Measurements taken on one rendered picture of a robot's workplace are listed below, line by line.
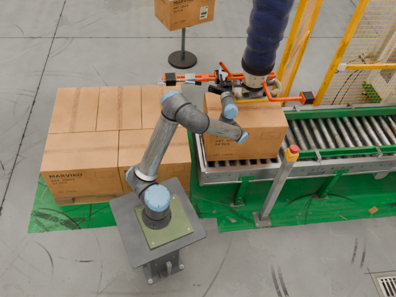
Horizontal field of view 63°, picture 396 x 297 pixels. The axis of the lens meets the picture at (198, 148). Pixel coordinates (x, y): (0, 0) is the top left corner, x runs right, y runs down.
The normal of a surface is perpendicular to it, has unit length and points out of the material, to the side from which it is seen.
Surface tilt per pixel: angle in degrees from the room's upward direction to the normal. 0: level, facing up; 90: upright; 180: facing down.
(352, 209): 0
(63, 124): 0
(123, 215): 0
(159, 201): 9
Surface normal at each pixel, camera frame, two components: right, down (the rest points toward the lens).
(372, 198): 0.07, -0.63
